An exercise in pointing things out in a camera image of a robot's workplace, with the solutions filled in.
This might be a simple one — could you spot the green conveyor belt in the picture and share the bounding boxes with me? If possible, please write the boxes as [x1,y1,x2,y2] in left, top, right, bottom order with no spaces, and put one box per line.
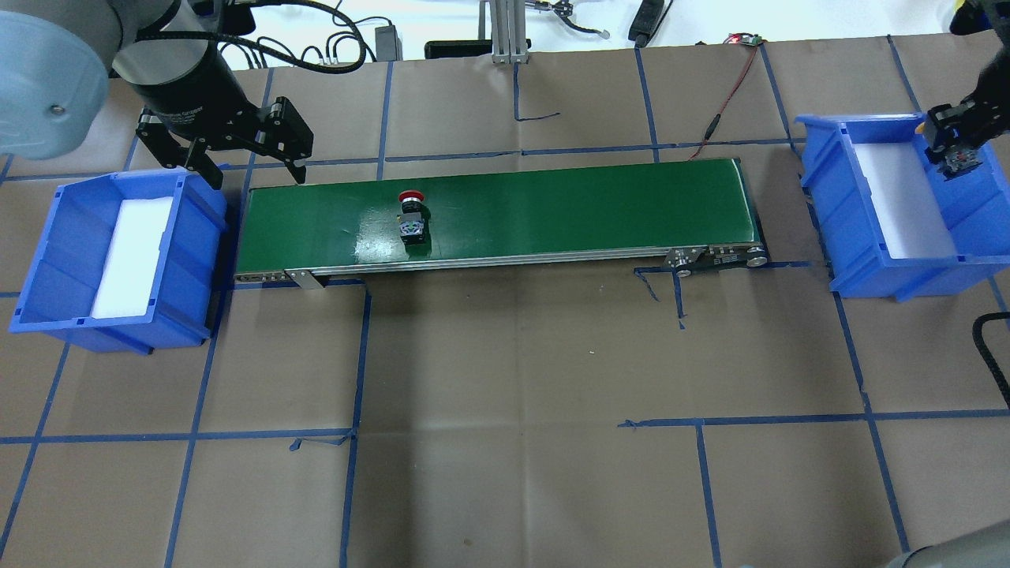
[235,159,771,286]

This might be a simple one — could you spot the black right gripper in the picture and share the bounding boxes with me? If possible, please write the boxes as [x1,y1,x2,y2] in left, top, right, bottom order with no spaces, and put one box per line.
[923,79,1009,165]

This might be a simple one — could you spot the black braided cable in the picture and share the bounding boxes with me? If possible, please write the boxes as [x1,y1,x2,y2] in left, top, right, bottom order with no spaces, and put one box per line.
[972,312,1010,411]

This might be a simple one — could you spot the blue bin left side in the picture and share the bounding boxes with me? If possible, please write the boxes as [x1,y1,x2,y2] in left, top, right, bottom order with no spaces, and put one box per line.
[9,170,227,355]

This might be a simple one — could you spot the red black conveyor wires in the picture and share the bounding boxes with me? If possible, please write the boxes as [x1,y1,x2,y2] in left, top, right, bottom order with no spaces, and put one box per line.
[688,32,768,163]

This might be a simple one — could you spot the white foam pad bin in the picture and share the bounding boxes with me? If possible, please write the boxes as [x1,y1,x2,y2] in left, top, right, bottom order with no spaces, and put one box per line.
[854,141,957,259]
[90,196,173,319]

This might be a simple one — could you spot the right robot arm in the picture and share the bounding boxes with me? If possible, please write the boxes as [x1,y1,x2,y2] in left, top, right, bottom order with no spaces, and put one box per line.
[921,1,1009,179]

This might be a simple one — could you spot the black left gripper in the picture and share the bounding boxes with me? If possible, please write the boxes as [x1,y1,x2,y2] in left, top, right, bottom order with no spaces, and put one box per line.
[136,95,314,190]

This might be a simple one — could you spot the white foam pad left bin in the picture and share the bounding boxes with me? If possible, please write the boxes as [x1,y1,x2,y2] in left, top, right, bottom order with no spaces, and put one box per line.
[90,196,173,319]

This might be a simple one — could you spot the aluminium frame post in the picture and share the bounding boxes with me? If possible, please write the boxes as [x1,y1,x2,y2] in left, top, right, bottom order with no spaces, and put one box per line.
[477,1,529,65]

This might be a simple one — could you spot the yellow push button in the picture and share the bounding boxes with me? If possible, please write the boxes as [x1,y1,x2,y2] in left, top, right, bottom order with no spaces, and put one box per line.
[917,115,982,180]

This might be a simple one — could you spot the black power adapter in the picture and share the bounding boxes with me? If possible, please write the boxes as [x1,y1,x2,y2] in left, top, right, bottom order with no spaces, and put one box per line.
[374,24,403,62]

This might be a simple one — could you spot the red push button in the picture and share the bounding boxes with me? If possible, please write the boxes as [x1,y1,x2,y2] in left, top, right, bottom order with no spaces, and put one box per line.
[397,189,430,247]

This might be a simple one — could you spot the white foam pad right bin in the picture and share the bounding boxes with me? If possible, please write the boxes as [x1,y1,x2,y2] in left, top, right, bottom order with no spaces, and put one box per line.
[854,141,957,259]

